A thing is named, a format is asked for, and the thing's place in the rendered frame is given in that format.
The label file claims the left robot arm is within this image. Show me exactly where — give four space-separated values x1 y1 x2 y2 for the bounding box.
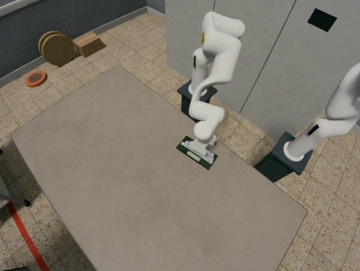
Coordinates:
283 62 360 162

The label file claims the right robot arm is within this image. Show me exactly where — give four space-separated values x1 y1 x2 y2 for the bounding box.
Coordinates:
188 12 245 156

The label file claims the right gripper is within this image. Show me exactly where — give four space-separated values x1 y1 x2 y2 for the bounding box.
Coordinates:
208 135 217 146

